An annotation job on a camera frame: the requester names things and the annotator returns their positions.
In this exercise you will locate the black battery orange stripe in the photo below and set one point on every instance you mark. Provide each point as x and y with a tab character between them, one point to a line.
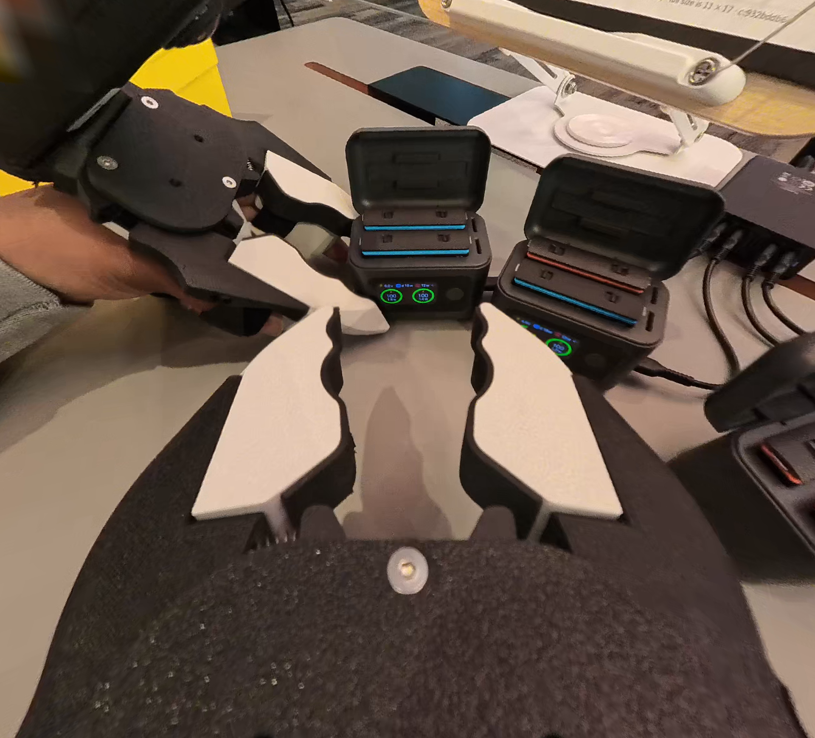
586	269
777	458

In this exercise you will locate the person's left hand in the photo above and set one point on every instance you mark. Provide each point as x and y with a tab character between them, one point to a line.
64	241

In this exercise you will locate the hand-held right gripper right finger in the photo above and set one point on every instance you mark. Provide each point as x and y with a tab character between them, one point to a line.
548	432

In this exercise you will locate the black charging hub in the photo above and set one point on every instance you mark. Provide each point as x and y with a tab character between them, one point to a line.
777	203

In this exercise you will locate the wooden instruction board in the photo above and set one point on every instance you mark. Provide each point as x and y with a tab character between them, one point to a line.
764	114

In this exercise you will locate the white base mat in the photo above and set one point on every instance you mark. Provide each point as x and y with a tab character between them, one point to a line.
522	133

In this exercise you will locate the white clip bar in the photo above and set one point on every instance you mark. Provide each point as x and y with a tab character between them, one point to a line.
573	38

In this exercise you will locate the yellow plastic bin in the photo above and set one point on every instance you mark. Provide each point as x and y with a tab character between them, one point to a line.
191	76

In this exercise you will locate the black battery charger case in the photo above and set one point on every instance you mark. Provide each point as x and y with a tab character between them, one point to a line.
414	165
624	203
726	496

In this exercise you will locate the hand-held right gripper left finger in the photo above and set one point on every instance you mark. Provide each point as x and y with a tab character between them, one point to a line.
274	432

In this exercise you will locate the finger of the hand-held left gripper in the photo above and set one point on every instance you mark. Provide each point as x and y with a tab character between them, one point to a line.
306	193
312	286

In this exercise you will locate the dark flat mat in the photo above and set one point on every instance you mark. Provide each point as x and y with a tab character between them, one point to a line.
439	95

